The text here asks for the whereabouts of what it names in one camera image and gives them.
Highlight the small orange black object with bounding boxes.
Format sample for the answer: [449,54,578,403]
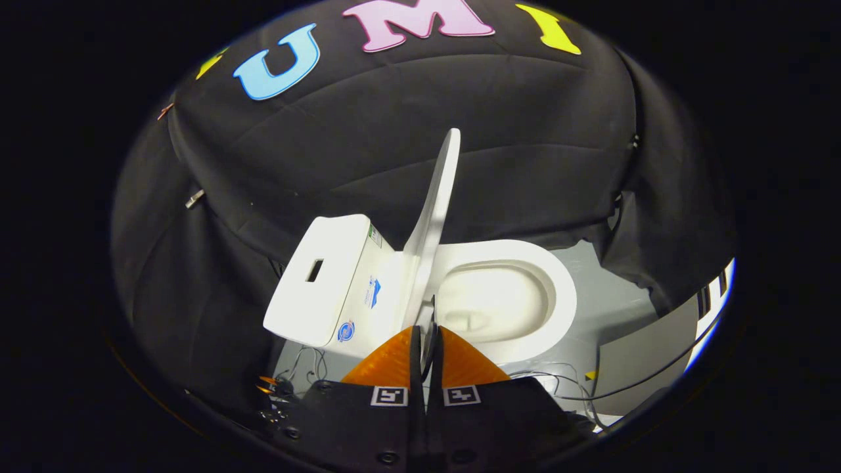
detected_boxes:
[256,374,295,421]

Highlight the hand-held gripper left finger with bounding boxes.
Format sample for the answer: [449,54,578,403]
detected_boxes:
[283,325,428,473]

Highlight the long black cable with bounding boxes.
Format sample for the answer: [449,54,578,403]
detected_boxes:
[557,307,727,403]

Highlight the thin white cable bundle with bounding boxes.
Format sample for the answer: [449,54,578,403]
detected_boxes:
[279,347,329,388]

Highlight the grey panel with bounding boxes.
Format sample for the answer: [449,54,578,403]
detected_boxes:
[593,299,701,418]

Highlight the white toilet lid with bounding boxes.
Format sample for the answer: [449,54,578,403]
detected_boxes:
[401,128,462,349]

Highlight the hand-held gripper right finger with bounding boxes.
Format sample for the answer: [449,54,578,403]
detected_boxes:
[426,322,596,473]

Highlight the thin tangled floor cables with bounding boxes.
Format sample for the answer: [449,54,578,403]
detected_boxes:
[509,360,608,431]

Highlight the black backdrop cloth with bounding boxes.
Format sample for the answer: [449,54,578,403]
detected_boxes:
[108,0,738,421]

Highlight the white toilet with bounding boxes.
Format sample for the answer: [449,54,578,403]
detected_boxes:
[263,214,579,366]

